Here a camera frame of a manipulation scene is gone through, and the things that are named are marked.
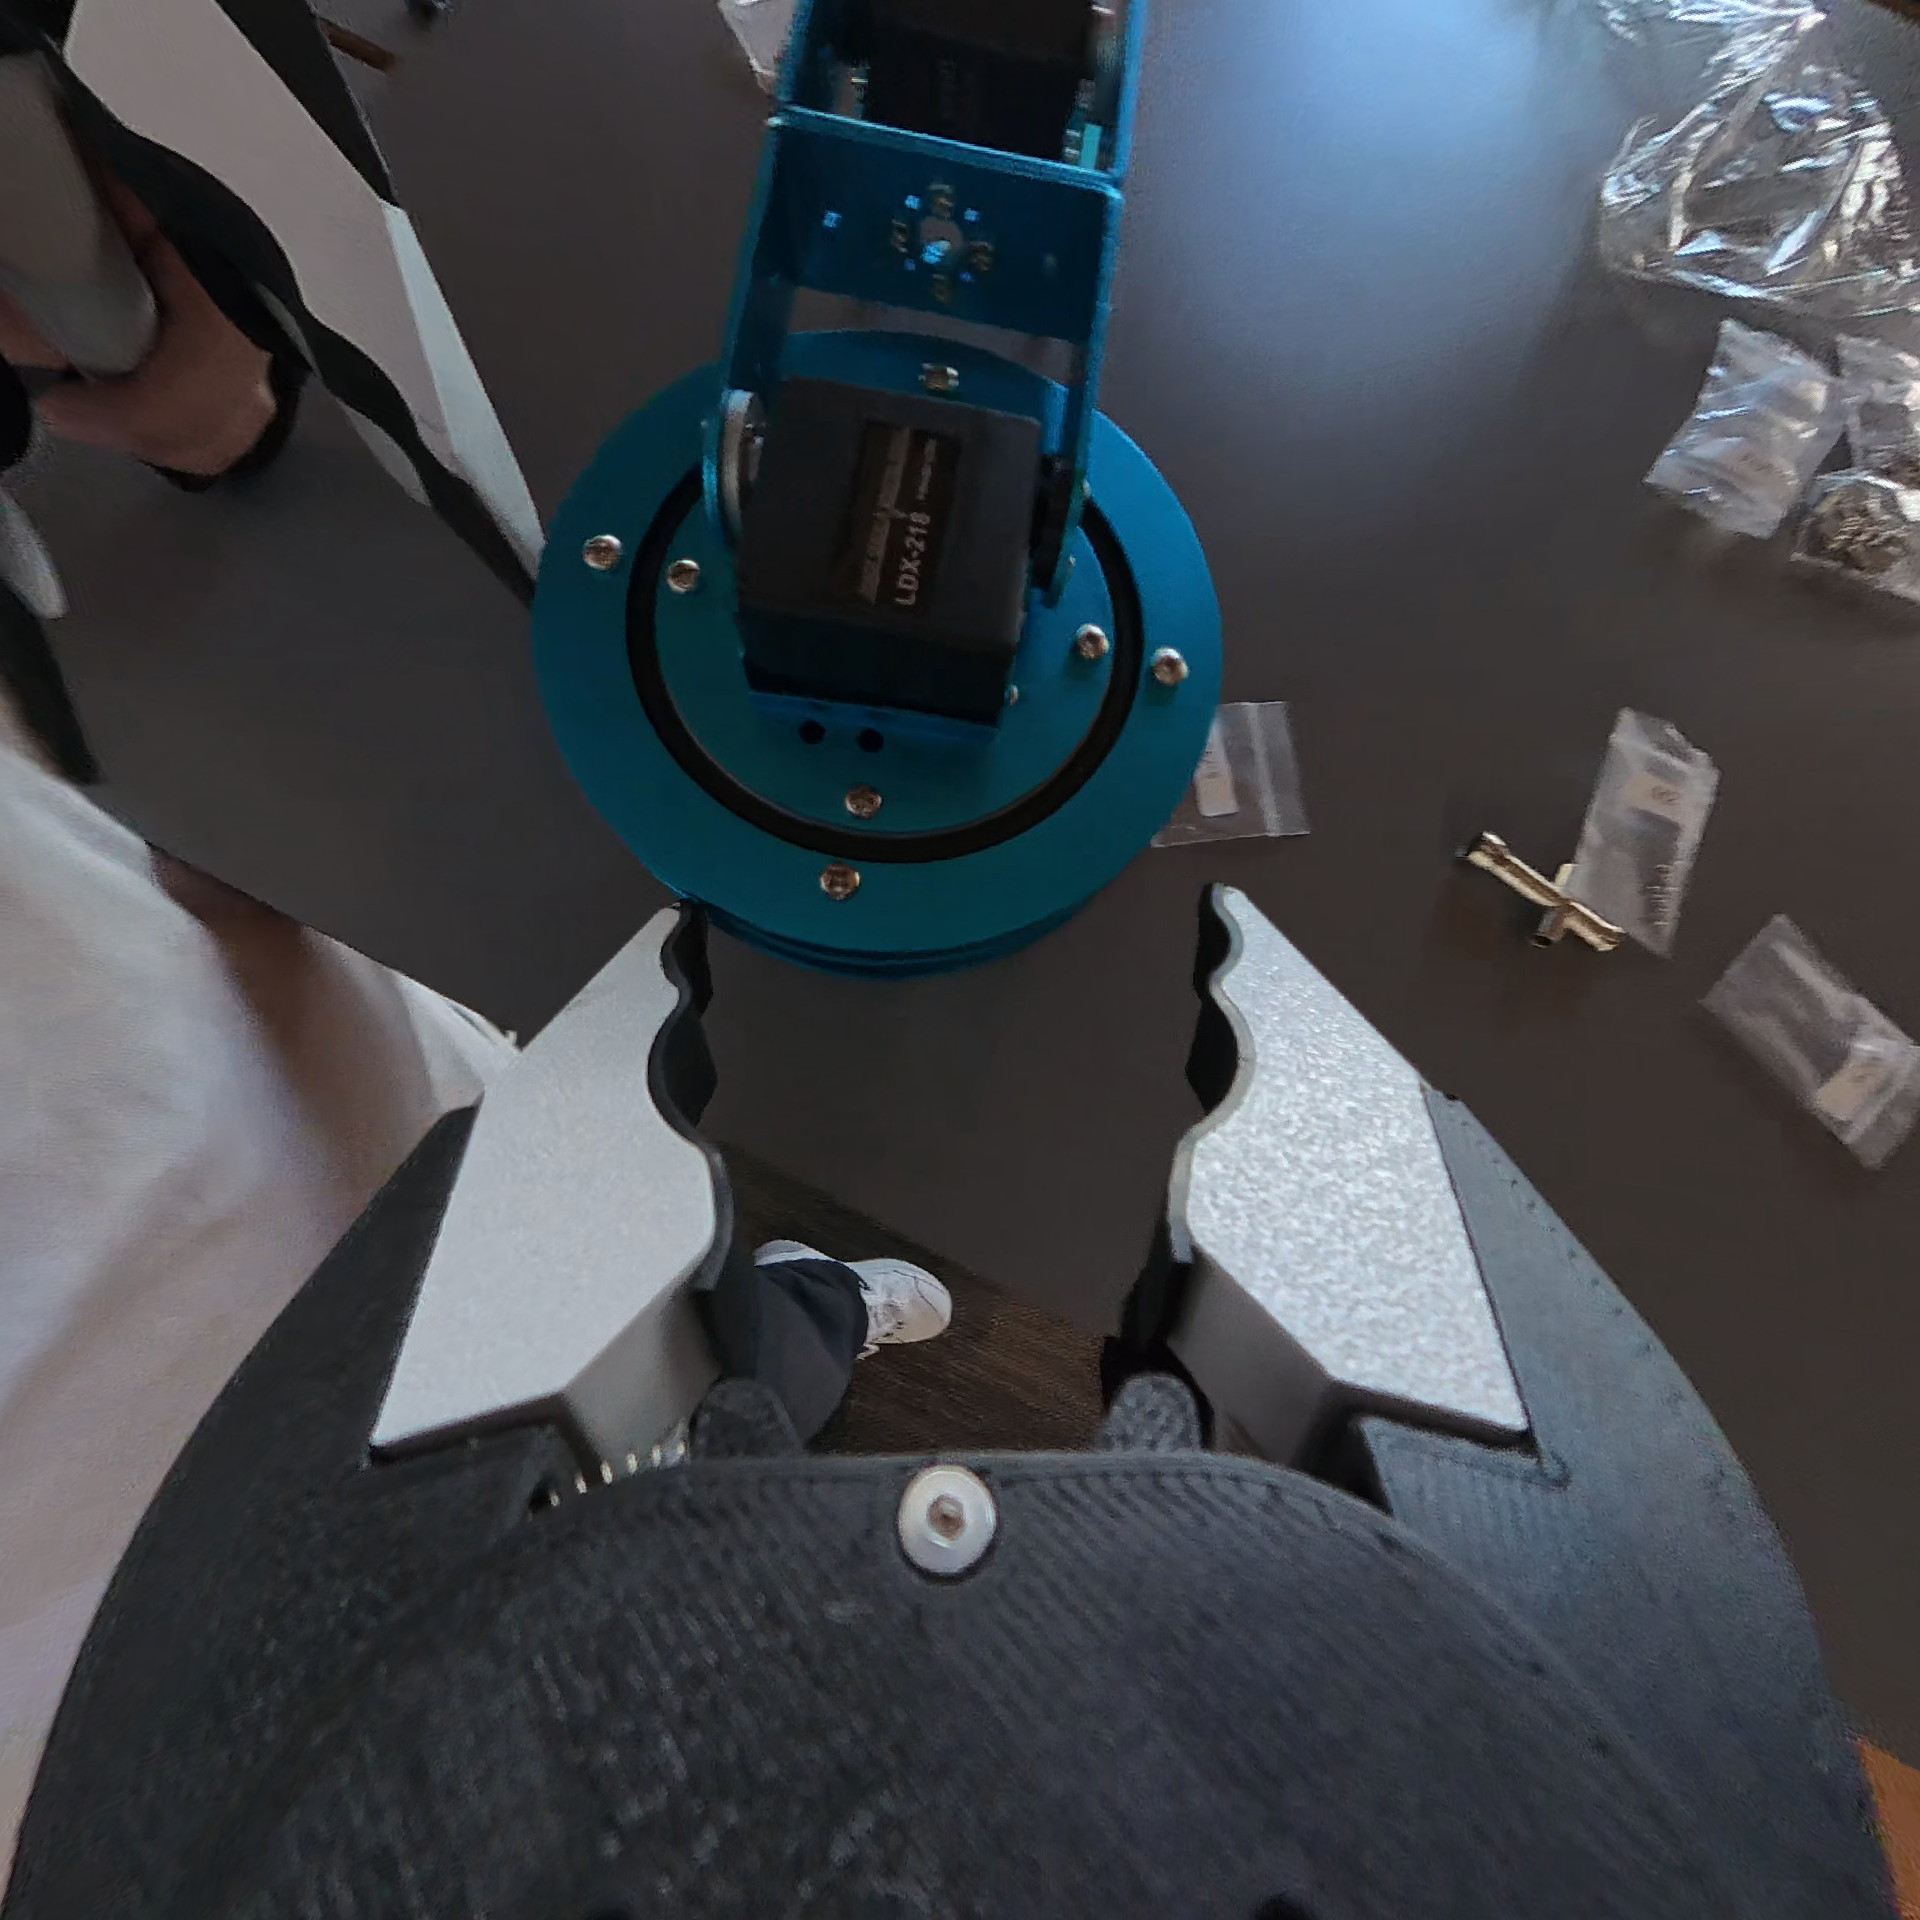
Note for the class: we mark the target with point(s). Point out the small clear zip bag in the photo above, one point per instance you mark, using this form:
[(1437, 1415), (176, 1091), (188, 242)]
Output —
[(753, 31)]

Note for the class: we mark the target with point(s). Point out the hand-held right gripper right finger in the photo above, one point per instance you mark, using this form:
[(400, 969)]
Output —
[(1335, 1200)]

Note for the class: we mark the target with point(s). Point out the person's left hand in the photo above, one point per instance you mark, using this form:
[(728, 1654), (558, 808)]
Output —
[(195, 392)]

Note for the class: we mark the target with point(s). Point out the zip bag of dark screws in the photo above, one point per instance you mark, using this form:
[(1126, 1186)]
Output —
[(1861, 532)]

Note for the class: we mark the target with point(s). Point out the metal cross wrench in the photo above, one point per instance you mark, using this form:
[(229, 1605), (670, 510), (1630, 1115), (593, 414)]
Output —
[(1545, 891)]

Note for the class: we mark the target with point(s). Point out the blue toy robot arm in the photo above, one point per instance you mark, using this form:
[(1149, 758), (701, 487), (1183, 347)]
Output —
[(929, 840)]

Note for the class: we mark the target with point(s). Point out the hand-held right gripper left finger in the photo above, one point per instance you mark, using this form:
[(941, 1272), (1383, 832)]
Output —
[(554, 1200)]

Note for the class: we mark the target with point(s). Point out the crumpled clear plastic wrap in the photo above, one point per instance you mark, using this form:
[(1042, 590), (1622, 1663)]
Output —
[(1754, 165)]

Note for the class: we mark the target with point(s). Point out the dark grey desk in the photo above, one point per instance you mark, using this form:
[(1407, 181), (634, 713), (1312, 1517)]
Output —
[(1424, 526)]

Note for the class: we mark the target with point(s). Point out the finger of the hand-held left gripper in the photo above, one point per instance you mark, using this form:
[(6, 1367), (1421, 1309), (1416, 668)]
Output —
[(345, 397), (195, 77)]

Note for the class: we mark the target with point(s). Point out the white sneaker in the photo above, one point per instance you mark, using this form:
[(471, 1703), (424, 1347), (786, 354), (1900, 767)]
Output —
[(900, 1299)]

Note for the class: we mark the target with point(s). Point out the empty clear labelled zip bag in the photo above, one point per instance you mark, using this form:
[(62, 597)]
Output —
[(1238, 773)]

